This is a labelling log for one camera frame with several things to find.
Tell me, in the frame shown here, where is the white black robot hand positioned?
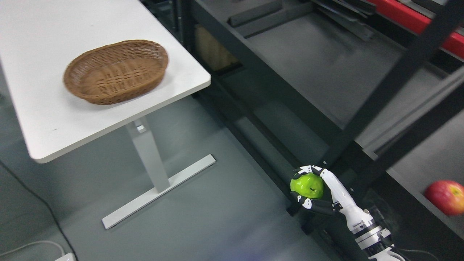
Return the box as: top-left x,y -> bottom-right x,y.
291,165 -> 378,234

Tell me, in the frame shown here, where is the green apple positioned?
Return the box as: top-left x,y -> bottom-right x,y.
290,173 -> 324,199

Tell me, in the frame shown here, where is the red apple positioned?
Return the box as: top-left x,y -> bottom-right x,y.
424,180 -> 464,216

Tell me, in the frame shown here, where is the black metal shelf rack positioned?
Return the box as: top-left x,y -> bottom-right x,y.
145,0 -> 464,261

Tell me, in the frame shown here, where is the red metal beam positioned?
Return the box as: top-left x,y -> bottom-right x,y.
369,0 -> 464,58

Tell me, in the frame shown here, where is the brown wicker basket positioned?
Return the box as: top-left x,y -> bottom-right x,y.
63,40 -> 169,105

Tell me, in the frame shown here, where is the white power strip near appliance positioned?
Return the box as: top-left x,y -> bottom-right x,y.
55,253 -> 77,261

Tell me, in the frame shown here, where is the white standing desk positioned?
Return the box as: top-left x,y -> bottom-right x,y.
1,0 -> 216,229

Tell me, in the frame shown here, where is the long black cable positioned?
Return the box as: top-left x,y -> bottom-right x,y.
0,159 -> 78,261

